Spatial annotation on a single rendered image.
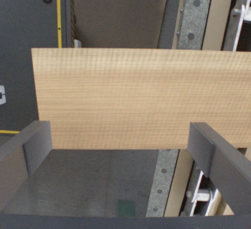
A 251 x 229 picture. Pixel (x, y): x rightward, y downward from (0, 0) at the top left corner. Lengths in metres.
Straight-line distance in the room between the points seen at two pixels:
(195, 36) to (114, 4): 0.86
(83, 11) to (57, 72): 0.92
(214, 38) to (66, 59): 0.23
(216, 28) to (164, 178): 0.29
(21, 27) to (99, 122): 0.71
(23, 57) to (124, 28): 0.57
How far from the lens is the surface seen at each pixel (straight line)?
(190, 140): 0.16
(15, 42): 0.92
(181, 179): 0.40
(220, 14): 0.34
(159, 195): 0.42
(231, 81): 0.29
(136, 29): 1.12
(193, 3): 0.32
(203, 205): 0.44
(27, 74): 0.90
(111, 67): 0.24
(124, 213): 1.49
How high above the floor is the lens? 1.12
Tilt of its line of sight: 74 degrees down
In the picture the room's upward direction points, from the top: 178 degrees clockwise
